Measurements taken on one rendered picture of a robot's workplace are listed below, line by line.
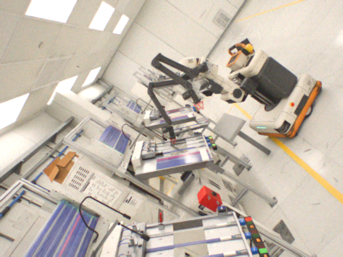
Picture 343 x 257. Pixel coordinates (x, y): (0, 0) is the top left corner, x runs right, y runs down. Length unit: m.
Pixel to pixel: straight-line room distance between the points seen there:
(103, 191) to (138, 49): 8.18
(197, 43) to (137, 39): 2.20
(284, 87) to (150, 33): 7.83
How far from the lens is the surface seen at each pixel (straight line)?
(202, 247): 2.89
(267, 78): 2.82
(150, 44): 10.23
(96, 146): 2.48
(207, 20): 10.35
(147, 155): 2.68
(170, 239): 1.62
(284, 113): 2.85
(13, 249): 1.64
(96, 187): 2.53
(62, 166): 2.56
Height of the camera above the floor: 1.60
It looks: 11 degrees down
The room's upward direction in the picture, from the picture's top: 58 degrees counter-clockwise
